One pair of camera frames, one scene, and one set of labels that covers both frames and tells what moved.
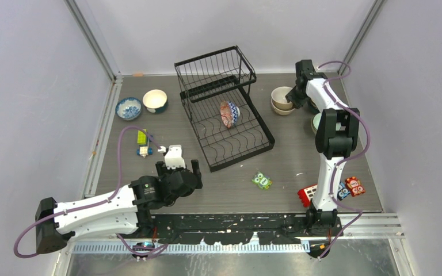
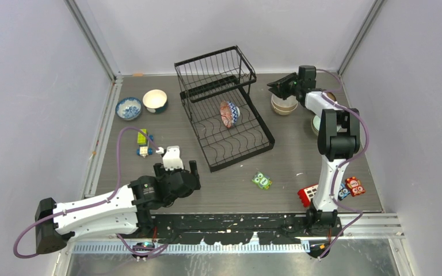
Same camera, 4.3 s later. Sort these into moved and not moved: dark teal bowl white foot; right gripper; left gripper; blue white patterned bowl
Moved: right gripper
Not moved: blue white patterned bowl; left gripper; dark teal bowl white foot
